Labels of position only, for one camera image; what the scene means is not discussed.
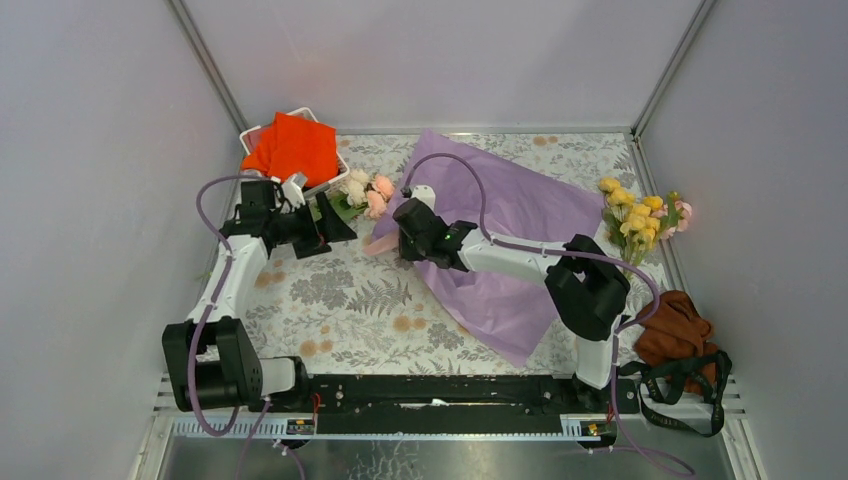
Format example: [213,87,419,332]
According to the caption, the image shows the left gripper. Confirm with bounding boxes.
[270,192,358,259]

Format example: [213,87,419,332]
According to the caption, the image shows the pink white rose stems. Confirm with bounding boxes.
[325,169,395,222]

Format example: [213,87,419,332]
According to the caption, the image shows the yellow flower stem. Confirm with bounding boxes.
[598,177,667,266]

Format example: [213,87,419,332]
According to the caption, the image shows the pink flower stem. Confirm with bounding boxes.
[651,191,694,240]

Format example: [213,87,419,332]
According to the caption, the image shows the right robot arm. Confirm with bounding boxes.
[392,198,630,412]

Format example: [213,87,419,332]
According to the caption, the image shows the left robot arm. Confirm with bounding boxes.
[162,173,335,412]

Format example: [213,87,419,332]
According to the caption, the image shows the floral table cloth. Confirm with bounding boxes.
[242,132,643,376]

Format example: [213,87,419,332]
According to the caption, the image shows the orange cloth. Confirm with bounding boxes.
[241,112,339,188]

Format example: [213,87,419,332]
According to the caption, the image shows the white plastic basket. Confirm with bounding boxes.
[239,107,349,197]

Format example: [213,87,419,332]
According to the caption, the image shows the brown cloth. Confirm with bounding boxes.
[634,290,720,370]

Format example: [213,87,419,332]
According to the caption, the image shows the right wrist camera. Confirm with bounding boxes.
[401,185,436,210]

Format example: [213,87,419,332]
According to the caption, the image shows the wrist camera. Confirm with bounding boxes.
[401,185,436,210]
[281,172,307,213]

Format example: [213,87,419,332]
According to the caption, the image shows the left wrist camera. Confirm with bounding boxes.
[281,172,307,213]

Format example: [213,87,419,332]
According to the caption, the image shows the black strap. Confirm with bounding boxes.
[619,349,734,439]

